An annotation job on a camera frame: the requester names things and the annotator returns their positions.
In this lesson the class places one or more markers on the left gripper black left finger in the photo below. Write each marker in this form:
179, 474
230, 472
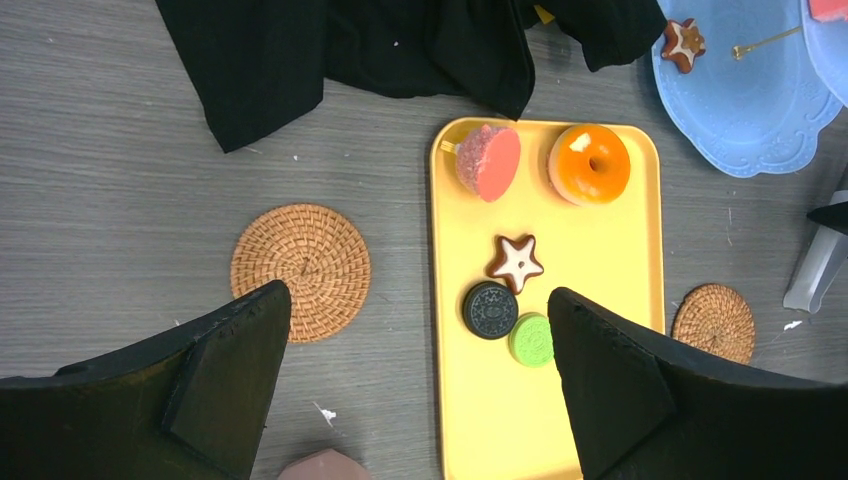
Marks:
188, 403

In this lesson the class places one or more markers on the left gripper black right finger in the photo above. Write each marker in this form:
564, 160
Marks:
642, 405

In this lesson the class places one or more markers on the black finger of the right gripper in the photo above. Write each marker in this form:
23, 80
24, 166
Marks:
834, 217

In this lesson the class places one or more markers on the metal tongs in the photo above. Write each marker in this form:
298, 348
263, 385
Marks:
818, 265

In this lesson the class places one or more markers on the yellow tray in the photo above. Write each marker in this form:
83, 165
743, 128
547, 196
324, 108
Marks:
498, 418

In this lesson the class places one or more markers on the blue three-tier cake stand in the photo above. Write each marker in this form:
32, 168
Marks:
760, 114

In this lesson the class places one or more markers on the brown star cookie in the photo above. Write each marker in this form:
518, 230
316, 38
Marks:
514, 262
683, 44

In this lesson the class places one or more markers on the orange donut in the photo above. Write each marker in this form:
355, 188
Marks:
589, 165

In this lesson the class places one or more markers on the red round cake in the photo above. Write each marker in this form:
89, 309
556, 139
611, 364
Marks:
487, 160

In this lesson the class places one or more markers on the pink swirl roll cake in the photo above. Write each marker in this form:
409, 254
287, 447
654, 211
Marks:
825, 11

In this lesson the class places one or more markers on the right woven coaster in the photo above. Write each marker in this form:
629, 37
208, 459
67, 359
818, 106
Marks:
716, 319

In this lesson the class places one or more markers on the woven coaster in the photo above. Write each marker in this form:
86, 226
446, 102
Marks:
716, 319
319, 254

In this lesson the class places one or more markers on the green round macaron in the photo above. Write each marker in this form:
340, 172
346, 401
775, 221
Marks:
530, 341

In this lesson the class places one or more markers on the pink mug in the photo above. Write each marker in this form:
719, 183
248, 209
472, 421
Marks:
328, 464

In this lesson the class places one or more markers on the black round cookie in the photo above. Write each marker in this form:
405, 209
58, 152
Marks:
489, 310

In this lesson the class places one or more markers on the left woven coaster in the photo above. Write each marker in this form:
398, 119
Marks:
319, 254

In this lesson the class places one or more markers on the black cloth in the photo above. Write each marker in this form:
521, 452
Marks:
259, 65

